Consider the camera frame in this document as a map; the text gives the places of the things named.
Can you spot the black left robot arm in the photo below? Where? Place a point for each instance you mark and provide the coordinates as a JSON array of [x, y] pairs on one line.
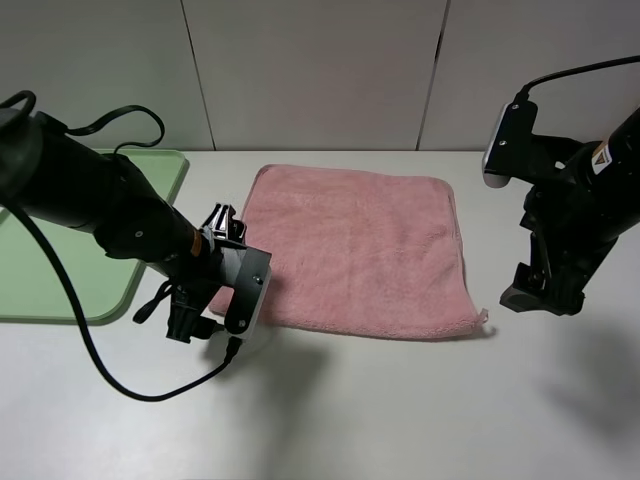
[[52, 177]]

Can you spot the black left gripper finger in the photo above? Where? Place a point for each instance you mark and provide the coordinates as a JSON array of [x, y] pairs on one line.
[[185, 317], [221, 227]]

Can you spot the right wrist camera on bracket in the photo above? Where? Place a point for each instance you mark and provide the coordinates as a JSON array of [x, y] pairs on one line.
[[514, 151]]

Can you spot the pink terry towel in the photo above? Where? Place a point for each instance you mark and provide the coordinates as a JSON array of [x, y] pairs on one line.
[[361, 254]]

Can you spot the green plastic tray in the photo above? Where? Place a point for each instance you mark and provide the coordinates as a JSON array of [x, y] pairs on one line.
[[30, 289]]

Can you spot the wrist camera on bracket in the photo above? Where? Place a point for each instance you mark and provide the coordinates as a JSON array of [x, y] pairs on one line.
[[247, 273], [514, 151]]

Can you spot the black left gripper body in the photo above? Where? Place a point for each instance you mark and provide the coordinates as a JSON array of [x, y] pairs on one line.
[[141, 225]]

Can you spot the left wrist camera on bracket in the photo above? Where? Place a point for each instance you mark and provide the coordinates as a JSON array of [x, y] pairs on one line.
[[247, 273]]

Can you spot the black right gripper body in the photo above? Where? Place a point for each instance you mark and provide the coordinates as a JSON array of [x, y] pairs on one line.
[[575, 224]]

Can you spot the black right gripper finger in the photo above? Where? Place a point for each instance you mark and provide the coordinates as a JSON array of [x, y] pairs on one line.
[[532, 291]]

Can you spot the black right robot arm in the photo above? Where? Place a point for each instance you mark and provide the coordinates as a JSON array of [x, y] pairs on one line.
[[625, 140]]

